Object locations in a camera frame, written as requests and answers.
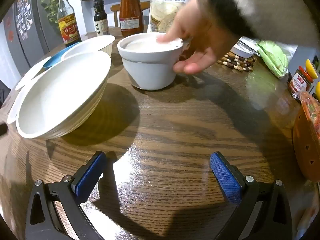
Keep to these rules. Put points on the medium white bowl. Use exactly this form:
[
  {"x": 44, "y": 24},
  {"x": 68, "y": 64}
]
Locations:
[{"x": 92, "y": 43}]

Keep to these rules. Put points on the red sauce glass bottle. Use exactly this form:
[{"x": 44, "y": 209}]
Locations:
[{"x": 130, "y": 12}]

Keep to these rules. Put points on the orange perforated container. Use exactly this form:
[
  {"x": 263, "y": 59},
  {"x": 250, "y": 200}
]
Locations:
[{"x": 306, "y": 150}]

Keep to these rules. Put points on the dark cloth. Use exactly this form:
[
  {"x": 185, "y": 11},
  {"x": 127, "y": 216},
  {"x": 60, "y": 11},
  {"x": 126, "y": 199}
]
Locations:
[{"x": 3, "y": 92}]

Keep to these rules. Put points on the green plastic bag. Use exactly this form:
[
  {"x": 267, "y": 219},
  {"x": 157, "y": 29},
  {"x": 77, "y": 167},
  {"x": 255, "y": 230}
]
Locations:
[{"x": 272, "y": 60}]

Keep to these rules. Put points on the white ceramic cup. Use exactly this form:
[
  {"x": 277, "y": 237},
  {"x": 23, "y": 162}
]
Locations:
[{"x": 150, "y": 70}]

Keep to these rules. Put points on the beaded wooden trivet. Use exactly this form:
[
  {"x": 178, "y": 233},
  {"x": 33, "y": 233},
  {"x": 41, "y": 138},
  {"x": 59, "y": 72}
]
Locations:
[{"x": 237, "y": 62}]

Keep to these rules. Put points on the small dark soy sauce bottle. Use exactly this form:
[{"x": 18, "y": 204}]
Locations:
[{"x": 100, "y": 20}]

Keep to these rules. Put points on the person's left hand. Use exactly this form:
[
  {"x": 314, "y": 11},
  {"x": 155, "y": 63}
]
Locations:
[{"x": 205, "y": 37}]

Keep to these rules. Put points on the red snack packet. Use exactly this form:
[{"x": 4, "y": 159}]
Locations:
[{"x": 311, "y": 112}]

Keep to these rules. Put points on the yellow plastic item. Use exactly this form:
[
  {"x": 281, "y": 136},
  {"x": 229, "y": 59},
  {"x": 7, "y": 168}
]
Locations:
[{"x": 311, "y": 68}]

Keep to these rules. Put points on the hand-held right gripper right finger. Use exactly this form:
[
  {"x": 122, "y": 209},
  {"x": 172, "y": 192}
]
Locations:
[{"x": 226, "y": 177}]

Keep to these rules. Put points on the green leafy plant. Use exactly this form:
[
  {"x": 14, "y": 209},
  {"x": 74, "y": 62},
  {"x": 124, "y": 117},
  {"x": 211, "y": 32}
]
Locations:
[{"x": 53, "y": 0}]

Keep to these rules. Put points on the vinegar bottle yellow cap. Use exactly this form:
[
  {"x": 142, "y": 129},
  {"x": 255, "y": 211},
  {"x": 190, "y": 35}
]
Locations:
[{"x": 68, "y": 22}]

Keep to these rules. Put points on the blue plate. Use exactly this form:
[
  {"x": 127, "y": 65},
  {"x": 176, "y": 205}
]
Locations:
[{"x": 51, "y": 62}]

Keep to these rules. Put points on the grey refrigerator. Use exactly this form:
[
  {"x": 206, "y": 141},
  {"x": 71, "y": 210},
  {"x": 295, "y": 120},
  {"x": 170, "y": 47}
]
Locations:
[{"x": 37, "y": 17}]

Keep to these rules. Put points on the flour bag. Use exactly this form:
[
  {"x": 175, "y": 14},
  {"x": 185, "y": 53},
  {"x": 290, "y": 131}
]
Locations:
[{"x": 165, "y": 2}]

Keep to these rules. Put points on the red label sauce jar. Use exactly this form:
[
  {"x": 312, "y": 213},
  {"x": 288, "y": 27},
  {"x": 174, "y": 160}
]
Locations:
[{"x": 298, "y": 82}]

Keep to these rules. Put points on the large white ribbed bowl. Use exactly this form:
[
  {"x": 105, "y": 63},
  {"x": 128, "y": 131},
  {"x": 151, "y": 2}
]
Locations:
[{"x": 57, "y": 97}]

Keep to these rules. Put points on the fridge photo magnets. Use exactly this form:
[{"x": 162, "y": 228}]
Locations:
[{"x": 23, "y": 17}]

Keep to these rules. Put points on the person's left forearm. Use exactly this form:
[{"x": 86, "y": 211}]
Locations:
[{"x": 262, "y": 5}]

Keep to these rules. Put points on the wooden chair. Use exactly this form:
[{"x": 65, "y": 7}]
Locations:
[{"x": 115, "y": 11}]

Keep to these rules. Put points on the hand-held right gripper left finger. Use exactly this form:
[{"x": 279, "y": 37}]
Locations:
[{"x": 91, "y": 173}]

